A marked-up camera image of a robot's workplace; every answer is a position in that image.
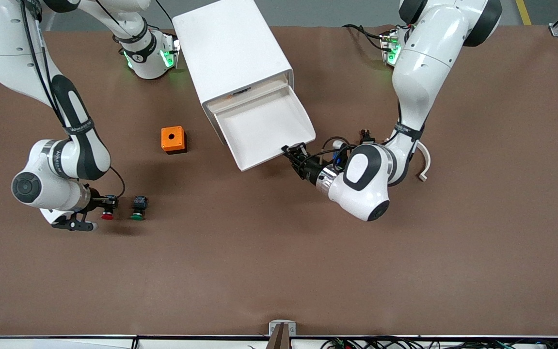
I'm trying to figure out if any orange button enclosure box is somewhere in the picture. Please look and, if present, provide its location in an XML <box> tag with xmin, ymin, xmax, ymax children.
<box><xmin>161</xmin><ymin>126</ymin><xmax>187</xmax><ymax>155</ymax></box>

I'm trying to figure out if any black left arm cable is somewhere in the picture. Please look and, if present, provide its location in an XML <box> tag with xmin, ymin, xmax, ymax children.
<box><xmin>342</xmin><ymin>23</ymin><xmax>396</xmax><ymax>51</ymax></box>

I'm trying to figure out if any red mushroom push button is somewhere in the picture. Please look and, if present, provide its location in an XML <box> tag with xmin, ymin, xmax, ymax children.
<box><xmin>101</xmin><ymin>195</ymin><xmax>119</xmax><ymax>221</ymax></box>

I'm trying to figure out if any black cable tangle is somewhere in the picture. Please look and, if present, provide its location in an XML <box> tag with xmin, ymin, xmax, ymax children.
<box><xmin>320</xmin><ymin>336</ymin><xmax>558</xmax><ymax>349</ymax></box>

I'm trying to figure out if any grey metal bracket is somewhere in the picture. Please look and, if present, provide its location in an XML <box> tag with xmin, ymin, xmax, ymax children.
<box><xmin>267</xmin><ymin>320</ymin><xmax>297</xmax><ymax>349</ymax></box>

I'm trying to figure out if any white half-ring pipe clamp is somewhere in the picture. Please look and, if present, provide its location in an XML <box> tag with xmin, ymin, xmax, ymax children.
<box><xmin>415</xmin><ymin>141</ymin><xmax>431</xmax><ymax>182</ymax></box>

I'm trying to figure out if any green mushroom push button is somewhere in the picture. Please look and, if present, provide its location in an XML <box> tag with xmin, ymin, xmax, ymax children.
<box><xmin>130</xmin><ymin>195</ymin><xmax>149</xmax><ymax>222</ymax></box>

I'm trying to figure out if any white plastic drawer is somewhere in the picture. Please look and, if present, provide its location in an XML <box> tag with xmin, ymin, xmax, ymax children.
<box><xmin>211</xmin><ymin>80</ymin><xmax>317</xmax><ymax>172</ymax></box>

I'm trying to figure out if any white table edge rail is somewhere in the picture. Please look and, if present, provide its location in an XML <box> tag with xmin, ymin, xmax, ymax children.
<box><xmin>0</xmin><ymin>335</ymin><xmax>558</xmax><ymax>349</ymax></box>

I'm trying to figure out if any white drawer cabinet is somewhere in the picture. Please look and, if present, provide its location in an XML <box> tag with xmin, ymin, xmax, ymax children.
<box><xmin>172</xmin><ymin>0</ymin><xmax>295</xmax><ymax>146</ymax></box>

